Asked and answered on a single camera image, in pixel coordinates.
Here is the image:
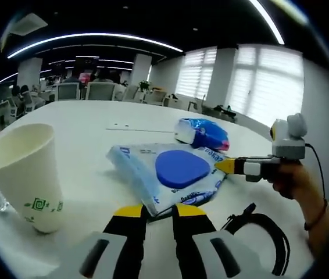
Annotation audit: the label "blue tissue pack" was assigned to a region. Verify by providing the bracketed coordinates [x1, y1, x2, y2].
[173, 117, 230, 153]

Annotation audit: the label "wet wipes pack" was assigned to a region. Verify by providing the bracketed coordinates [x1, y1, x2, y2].
[106, 142, 230, 218]

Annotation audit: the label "white table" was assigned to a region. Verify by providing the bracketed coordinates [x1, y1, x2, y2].
[0, 99, 329, 279]

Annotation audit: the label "row of white office chairs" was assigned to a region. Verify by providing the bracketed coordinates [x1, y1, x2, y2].
[0, 80, 203, 117]

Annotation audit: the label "ceiling air vent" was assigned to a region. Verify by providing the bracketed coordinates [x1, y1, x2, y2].
[7, 14, 49, 37]

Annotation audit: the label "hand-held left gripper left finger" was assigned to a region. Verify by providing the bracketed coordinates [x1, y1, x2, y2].
[78, 203, 148, 279]

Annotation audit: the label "black bag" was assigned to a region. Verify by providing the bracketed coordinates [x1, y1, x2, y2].
[213, 104, 238, 118]

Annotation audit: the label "person's right hand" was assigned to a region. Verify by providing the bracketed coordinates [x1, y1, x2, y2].
[271, 162, 328, 210]

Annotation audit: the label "long curved ceiling light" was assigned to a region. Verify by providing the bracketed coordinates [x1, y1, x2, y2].
[248, 0, 286, 45]
[7, 32, 184, 59]

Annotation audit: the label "white paper cup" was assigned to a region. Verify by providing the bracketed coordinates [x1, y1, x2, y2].
[0, 123, 65, 234]

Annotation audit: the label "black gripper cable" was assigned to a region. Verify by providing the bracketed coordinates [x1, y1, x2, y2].
[305, 142, 328, 202]

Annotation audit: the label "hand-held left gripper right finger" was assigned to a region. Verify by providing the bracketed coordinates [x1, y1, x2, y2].
[172, 203, 260, 279]

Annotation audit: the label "potted green plant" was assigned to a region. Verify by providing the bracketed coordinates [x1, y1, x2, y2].
[138, 80, 153, 94]

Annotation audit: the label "brown cord bracelet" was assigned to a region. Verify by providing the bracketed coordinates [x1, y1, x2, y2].
[303, 198, 328, 232]

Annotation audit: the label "white window blinds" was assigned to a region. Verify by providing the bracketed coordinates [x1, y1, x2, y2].
[176, 44, 305, 120]

